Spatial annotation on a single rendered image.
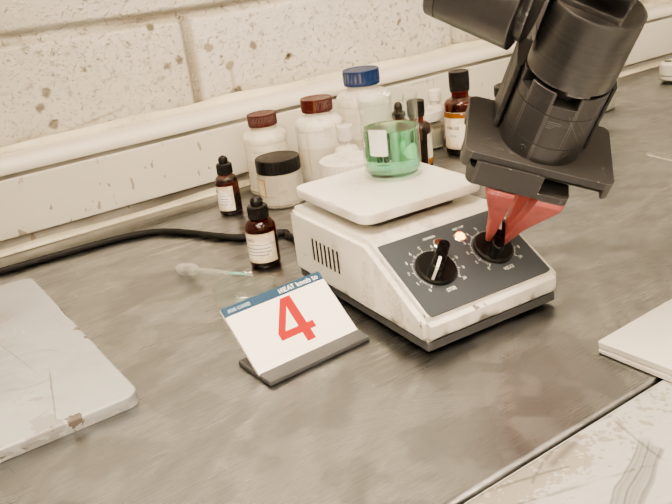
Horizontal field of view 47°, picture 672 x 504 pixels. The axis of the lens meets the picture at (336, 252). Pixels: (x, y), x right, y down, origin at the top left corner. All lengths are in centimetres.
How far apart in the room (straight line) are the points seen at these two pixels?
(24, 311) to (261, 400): 28
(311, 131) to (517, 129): 47
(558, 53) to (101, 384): 38
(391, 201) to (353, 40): 56
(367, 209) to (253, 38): 51
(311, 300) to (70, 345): 20
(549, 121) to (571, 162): 4
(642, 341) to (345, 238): 23
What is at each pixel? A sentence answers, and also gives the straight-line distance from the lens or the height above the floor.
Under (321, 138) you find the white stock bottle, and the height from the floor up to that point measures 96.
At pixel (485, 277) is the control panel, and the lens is 59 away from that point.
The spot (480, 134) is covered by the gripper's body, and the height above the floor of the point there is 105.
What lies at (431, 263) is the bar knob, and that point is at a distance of 57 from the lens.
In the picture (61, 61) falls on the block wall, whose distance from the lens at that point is 97.
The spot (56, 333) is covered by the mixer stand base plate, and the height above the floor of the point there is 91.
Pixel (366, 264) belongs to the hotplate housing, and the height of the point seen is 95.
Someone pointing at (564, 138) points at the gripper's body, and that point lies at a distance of 52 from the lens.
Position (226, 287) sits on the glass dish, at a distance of 69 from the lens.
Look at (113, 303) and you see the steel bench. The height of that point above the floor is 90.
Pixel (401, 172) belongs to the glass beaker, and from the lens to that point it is 66.
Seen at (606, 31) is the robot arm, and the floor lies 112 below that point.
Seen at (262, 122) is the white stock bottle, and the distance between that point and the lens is 96.
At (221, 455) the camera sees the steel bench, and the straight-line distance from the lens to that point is 50.
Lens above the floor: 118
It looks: 22 degrees down
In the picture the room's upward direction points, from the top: 7 degrees counter-clockwise
